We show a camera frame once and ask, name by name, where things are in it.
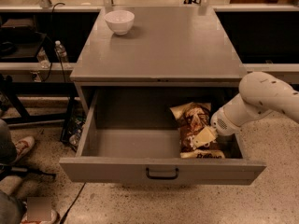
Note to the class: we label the grey cabinet with counter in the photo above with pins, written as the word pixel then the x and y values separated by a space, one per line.
pixel 167 45

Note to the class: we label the black side table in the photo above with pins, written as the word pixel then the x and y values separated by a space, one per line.
pixel 21 41

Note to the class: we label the black drawer handle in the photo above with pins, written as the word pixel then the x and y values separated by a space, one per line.
pixel 162 175

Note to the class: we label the brown chip bag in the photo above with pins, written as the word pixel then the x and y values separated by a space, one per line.
pixel 191 119

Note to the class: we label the black crate with bottles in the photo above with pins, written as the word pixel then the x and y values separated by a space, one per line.
pixel 73 125

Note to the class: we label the grey trouser leg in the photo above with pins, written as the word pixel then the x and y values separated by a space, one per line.
pixel 8 151

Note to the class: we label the grey open top drawer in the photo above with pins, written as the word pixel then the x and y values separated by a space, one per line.
pixel 130 129

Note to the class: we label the white ceramic bowl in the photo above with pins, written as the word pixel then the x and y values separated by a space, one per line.
pixel 120 22

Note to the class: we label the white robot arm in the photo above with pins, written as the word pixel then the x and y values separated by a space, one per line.
pixel 258 95

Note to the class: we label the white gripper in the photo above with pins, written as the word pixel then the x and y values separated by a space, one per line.
pixel 221 124

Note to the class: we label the clear water bottle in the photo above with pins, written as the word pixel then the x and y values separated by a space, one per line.
pixel 61 52
pixel 43 59

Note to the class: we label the black tripod leg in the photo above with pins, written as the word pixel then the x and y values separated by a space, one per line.
pixel 6 170

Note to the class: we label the white red sneaker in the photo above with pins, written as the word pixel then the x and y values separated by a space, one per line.
pixel 24 146

